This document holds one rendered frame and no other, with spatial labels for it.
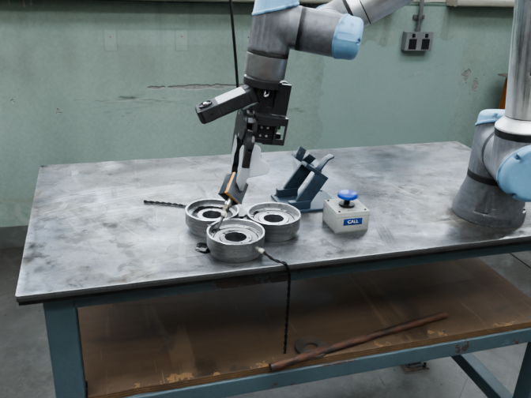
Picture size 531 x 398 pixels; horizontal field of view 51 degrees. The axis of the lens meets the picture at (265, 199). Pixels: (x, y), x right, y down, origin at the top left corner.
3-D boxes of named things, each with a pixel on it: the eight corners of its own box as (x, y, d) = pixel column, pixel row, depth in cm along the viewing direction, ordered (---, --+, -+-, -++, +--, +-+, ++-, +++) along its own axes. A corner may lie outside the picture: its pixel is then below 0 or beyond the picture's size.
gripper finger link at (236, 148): (257, 182, 113) (268, 143, 109) (229, 181, 111) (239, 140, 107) (254, 174, 116) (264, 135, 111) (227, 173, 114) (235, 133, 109)
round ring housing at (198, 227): (175, 224, 112) (175, 205, 110) (220, 212, 118) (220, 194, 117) (203, 245, 105) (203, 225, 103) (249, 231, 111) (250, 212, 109)
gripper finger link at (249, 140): (251, 170, 103) (257, 122, 101) (243, 169, 102) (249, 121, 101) (245, 165, 107) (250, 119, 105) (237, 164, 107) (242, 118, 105)
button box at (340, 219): (335, 234, 111) (337, 212, 109) (321, 219, 117) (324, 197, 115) (372, 230, 113) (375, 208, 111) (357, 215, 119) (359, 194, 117)
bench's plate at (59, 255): (16, 307, 88) (14, 296, 87) (40, 173, 140) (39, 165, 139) (617, 233, 121) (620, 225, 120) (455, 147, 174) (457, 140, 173)
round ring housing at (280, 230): (309, 230, 112) (310, 211, 111) (280, 249, 104) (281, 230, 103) (266, 215, 118) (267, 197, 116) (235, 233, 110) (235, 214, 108)
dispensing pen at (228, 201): (201, 231, 103) (231, 159, 111) (216, 243, 105) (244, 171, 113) (209, 230, 101) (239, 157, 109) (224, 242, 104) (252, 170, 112)
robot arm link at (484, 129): (516, 163, 125) (530, 103, 119) (537, 185, 112) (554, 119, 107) (461, 159, 126) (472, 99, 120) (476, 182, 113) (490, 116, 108)
